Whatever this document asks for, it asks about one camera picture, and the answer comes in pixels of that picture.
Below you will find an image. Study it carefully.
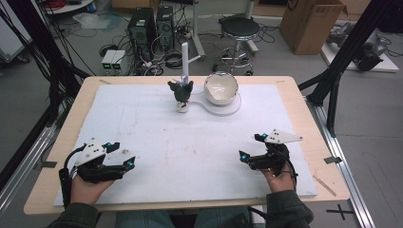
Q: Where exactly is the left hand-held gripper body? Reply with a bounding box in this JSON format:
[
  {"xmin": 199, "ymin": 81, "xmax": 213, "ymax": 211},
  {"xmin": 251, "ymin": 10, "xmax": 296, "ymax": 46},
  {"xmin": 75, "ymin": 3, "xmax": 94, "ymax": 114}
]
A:
[{"xmin": 74, "ymin": 137, "xmax": 131, "ymax": 184}]

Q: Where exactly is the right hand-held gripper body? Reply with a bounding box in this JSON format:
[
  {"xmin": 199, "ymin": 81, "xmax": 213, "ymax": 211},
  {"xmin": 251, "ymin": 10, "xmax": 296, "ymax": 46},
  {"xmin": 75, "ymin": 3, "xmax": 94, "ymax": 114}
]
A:
[{"xmin": 247, "ymin": 128, "xmax": 304, "ymax": 178}]

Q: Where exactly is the white stand with post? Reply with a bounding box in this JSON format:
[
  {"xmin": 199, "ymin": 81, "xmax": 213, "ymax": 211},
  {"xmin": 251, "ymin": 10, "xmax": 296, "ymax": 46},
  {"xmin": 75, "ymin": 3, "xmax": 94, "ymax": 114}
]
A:
[{"xmin": 177, "ymin": 42, "xmax": 242, "ymax": 117}]

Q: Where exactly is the black and white plush toy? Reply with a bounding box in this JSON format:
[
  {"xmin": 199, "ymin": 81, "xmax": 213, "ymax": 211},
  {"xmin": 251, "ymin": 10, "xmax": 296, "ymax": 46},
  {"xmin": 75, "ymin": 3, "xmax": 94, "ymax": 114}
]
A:
[{"xmin": 166, "ymin": 74, "xmax": 195, "ymax": 114}]

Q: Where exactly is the person's right hand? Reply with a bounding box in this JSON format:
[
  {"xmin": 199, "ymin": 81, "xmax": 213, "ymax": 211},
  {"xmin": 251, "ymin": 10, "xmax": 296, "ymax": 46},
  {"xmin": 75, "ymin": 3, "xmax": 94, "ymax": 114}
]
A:
[{"xmin": 260, "ymin": 167, "xmax": 297, "ymax": 195}]

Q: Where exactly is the person's left hand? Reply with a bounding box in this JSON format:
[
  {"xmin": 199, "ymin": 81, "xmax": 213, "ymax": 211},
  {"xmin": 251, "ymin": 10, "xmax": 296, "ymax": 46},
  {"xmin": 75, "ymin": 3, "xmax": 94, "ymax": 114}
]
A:
[{"xmin": 69, "ymin": 173, "xmax": 116, "ymax": 206}]

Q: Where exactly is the white foam mat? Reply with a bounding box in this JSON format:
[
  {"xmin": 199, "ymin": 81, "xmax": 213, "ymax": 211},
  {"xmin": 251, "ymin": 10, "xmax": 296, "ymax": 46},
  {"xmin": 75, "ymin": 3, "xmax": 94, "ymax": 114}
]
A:
[{"xmin": 53, "ymin": 83, "xmax": 318, "ymax": 207}]

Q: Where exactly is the person's left leg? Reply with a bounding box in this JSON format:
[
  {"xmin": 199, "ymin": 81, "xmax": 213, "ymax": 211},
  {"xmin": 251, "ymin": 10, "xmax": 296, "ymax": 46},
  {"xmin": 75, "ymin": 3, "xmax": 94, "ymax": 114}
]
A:
[{"xmin": 115, "ymin": 210, "xmax": 177, "ymax": 228}]

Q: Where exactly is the person's leg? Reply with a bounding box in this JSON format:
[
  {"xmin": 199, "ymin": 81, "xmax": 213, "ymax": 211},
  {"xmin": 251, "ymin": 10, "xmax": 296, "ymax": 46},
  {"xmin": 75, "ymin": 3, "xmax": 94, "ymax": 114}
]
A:
[
  {"xmin": 193, "ymin": 206, "xmax": 255, "ymax": 228},
  {"xmin": 115, "ymin": 210, "xmax": 177, "ymax": 228}
]

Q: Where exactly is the wooden table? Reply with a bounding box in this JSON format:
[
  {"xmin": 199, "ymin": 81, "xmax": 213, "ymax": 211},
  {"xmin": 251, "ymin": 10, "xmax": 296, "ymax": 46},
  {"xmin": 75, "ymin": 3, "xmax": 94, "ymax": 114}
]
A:
[{"xmin": 23, "ymin": 75, "xmax": 352, "ymax": 216}]

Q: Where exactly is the thin wooden strip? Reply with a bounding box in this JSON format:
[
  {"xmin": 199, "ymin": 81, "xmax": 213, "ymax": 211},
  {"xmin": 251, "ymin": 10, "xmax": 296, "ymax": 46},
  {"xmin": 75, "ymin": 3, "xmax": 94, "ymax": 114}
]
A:
[{"xmin": 313, "ymin": 175, "xmax": 338, "ymax": 198}]

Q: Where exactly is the white bowl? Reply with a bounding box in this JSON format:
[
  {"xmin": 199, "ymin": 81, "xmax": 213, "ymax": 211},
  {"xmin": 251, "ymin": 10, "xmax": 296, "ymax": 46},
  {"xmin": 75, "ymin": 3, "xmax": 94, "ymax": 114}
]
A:
[{"xmin": 203, "ymin": 71, "xmax": 240, "ymax": 106}]

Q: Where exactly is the person's right leg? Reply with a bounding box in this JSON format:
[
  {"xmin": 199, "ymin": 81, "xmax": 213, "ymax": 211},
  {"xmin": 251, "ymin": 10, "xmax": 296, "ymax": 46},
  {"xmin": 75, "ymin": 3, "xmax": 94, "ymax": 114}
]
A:
[{"xmin": 193, "ymin": 206, "xmax": 255, "ymax": 228}]

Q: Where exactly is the white power supply unit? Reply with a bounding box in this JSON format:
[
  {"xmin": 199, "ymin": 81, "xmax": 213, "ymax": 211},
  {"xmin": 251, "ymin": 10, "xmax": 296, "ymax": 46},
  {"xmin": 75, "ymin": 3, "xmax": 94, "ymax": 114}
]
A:
[
  {"xmin": 101, "ymin": 49, "xmax": 117, "ymax": 71},
  {"xmin": 110, "ymin": 49, "xmax": 126, "ymax": 71}
]

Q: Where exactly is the black round stool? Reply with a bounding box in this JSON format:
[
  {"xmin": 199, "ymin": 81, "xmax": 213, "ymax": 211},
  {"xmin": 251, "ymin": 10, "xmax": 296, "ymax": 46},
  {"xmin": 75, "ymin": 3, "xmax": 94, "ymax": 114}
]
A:
[{"xmin": 213, "ymin": 14, "xmax": 261, "ymax": 77}]

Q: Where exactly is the large black computer tower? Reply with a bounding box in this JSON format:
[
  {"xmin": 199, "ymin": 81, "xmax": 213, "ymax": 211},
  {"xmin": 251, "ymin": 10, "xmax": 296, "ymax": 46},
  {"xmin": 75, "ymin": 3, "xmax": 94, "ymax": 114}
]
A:
[{"xmin": 127, "ymin": 7, "xmax": 158, "ymax": 62}]

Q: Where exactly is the cardboard box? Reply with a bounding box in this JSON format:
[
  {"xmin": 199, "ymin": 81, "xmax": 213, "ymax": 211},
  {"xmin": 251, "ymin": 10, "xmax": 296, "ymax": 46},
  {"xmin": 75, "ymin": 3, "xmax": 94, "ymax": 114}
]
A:
[{"xmin": 278, "ymin": 0, "xmax": 349, "ymax": 56}]

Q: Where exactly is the white table leg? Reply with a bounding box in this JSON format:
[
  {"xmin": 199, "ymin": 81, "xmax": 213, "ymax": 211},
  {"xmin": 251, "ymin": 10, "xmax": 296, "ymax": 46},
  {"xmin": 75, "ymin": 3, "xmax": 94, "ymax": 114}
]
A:
[{"xmin": 188, "ymin": 0, "xmax": 207, "ymax": 62}]

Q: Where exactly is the clear plastic sheet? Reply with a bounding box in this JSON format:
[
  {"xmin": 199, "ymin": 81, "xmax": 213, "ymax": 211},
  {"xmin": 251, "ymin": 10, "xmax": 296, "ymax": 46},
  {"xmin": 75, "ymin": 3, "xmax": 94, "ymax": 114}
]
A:
[{"xmin": 71, "ymin": 11, "xmax": 124, "ymax": 31}]

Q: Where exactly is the small black computer tower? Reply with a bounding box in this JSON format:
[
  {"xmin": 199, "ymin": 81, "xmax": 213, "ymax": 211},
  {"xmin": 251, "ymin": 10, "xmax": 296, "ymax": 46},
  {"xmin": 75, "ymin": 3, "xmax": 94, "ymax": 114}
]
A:
[{"xmin": 155, "ymin": 5, "xmax": 176, "ymax": 49}]

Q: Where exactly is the grey device on white board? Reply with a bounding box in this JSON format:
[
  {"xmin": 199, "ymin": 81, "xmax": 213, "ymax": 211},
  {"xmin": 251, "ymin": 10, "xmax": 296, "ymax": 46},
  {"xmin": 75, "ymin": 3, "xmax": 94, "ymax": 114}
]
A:
[{"xmin": 320, "ymin": 21, "xmax": 400, "ymax": 74}]

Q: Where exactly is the white round table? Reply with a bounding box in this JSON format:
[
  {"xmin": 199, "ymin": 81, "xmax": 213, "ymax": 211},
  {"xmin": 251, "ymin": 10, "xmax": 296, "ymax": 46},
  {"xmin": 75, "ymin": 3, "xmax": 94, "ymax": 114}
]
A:
[{"xmin": 43, "ymin": 0, "xmax": 97, "ymax": 15}]

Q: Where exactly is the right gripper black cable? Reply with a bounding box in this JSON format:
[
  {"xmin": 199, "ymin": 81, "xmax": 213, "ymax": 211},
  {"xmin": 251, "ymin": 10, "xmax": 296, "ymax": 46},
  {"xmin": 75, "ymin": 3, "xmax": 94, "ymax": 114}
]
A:
[{"xmin": 275, "ymin": 150, "xmax": 299, "ymax": 192}]

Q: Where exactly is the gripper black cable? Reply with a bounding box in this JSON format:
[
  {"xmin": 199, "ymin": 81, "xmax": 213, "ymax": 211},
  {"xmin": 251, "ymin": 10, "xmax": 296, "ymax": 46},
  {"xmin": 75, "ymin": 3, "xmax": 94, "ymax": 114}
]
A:
[
  {"xmin": 58, "ymin": 142, "xmax": 88, "ymax": 210},
  {"xmin": 275, "ymin": 150, "xmax": 299, "ymax": 192}
]

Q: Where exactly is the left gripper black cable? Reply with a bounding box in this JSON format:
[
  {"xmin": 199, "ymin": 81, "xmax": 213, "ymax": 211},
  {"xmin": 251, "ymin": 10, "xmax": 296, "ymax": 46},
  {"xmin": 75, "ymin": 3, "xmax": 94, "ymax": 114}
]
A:
[{"xmin": 58, "ymin": 142, "xmax": 88, "ymax": 210}]

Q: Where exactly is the aluminium rail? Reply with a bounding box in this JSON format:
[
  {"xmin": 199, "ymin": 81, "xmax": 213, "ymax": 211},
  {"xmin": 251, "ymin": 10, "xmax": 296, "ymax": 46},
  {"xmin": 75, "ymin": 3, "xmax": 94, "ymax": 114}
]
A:
[
  {"xmin": 0, "ymin": 125, "xmax": 57, "ymax": 218},
  {"xmin": 304, "ymin": 94, "xmax": 377, "ymax": 228}
]

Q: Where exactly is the tangle of floor cables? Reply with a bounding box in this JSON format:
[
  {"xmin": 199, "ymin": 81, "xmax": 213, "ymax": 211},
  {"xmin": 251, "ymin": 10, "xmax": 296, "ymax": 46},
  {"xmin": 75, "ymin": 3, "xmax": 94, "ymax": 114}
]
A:
[{"xmin": 132, "ymin": 29, "xmax": 195, "ymax": 77}]

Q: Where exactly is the black frame with cables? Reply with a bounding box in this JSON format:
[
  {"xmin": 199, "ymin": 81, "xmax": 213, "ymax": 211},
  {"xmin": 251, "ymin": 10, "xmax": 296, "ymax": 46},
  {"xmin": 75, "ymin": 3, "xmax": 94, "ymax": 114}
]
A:
[{"xmin": 0, "ymin": 0, "xmax": 96, "ymax": 128}]

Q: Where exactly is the black metal frame strut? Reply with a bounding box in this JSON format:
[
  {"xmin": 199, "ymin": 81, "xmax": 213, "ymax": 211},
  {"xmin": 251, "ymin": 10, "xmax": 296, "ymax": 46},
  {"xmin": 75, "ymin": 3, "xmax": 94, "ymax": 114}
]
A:
[{"xmin": 297, "ymin": 0, "xmax": 403, "ymax": 139}]

